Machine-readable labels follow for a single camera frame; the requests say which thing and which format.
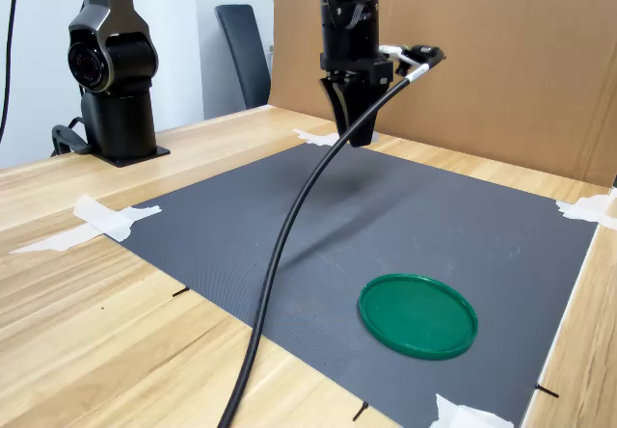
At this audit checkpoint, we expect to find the round green lid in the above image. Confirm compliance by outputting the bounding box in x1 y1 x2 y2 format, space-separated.
358 273 479 361

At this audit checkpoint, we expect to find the white masking tape cross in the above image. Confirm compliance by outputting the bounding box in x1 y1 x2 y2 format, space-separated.
555 193 617 231
430 392 516 428
9 194 163 255
292 127 381 147

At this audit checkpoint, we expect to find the dark grey chair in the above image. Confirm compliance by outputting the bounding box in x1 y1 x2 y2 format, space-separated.
214 3 273 110

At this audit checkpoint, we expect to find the brown cardboard partition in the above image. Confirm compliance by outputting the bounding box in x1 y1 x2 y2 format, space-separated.
267 0 617 189

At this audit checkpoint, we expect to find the dark grey mat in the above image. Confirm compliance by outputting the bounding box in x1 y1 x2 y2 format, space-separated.
117 141 600 428

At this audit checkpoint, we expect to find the black table clamp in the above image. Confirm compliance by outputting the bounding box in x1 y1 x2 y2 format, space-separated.
50 117 95 158

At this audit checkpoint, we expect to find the thick black camera cable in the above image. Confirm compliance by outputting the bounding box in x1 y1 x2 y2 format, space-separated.
216 44 447 428

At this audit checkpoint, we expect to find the black base cable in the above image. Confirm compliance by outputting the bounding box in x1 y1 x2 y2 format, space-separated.
75 84 88 128

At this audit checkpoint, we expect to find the thin black cable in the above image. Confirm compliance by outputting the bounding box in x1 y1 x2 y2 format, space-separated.
0 0 24 144

